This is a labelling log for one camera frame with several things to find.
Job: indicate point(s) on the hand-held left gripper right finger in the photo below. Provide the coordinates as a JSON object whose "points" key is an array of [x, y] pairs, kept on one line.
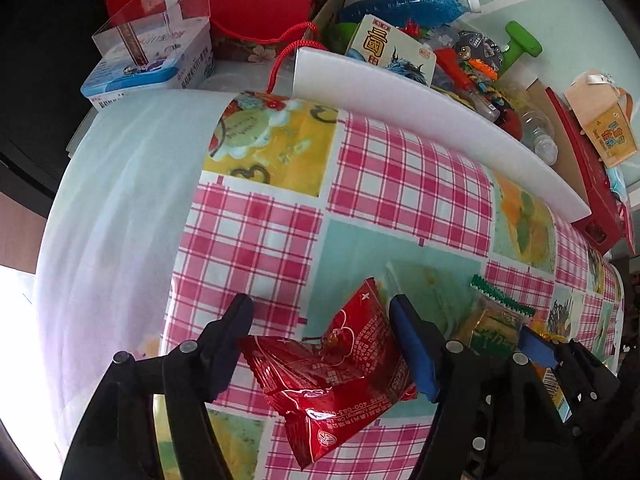
{"points": [[415, 355]]}

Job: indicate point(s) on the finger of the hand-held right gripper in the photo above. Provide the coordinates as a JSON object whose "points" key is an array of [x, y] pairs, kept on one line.
{"points": [[537, 347]]}

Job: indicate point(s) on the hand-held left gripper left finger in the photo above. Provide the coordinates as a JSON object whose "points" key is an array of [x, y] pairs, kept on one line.
{"points": [[215, 360]]}

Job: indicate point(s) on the orange jelly packet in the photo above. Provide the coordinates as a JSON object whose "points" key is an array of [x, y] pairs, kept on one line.
{"points": [[555, 390]]}

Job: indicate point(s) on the red flower print snack packet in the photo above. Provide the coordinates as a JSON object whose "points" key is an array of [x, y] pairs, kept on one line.
{"points": [[340, 375]]}

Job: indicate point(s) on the green edged biscuit packet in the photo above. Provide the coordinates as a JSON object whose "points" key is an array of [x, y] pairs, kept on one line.
{"points": [[492, 327]]}

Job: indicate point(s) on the flat red box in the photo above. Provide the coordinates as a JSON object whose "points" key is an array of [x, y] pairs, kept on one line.
{"points": [[585, 180]]}

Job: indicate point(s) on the light blue face mask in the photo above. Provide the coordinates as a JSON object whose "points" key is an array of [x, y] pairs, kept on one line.
{"points": [[617, 182]]}

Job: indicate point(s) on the pink checkered tablecloth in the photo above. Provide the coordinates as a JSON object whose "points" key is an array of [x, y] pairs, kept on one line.
{"points": [[400, 170]]}

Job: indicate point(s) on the clear plastic bottle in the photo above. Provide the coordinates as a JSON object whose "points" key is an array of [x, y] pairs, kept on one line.
{"points": [[537, 132]]}

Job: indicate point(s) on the cardboard box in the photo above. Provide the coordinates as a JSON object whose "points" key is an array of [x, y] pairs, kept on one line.
{"points": [[560, 125]]}

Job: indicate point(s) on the small wooden printed box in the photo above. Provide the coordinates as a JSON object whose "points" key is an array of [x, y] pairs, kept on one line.
{"points": [[605, 130]]}

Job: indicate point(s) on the white foam board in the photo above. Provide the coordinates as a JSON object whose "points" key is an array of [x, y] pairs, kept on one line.
{"points": [[400, 95]]}

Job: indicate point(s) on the pile of small toys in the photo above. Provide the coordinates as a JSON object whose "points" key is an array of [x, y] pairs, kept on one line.
{"points": [[475, 70]]}

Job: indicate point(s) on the blue tin box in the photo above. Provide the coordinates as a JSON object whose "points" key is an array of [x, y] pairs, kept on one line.
{"points": [[150, 77]]}

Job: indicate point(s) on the green dumbbell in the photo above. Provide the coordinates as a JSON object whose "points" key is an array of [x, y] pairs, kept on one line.
{"points": [[520, 45]]}

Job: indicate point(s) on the printed card box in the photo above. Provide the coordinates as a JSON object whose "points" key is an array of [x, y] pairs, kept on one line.
{"points": [[395, 47]]}

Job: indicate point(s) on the dark cabinet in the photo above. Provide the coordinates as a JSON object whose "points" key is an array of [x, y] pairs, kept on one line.
{"points": [[40, 60]]}

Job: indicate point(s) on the blue bottle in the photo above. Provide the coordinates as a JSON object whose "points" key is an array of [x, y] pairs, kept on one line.
{"points": [[400, 2]]}

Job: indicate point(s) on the clear plastic box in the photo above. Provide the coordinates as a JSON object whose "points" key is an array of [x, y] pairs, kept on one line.
{"points": [[150, 10]]}

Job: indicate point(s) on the red gift bag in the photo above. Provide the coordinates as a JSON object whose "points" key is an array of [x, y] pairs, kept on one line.
{"points": [[250, 0]]}

